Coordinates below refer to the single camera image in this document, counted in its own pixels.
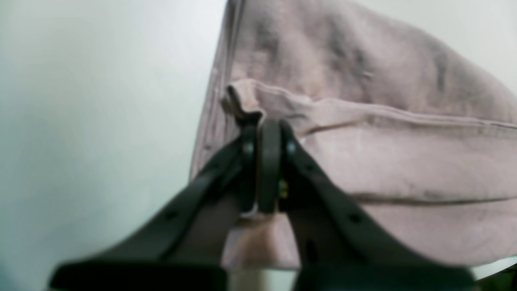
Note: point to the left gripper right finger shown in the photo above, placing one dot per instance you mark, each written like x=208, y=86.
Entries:
x=341, y=247

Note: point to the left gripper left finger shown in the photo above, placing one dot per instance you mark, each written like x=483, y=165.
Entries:
x=183, y=244

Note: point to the mauve pink t-shirt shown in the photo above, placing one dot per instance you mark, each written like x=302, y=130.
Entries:
x=424, y=139

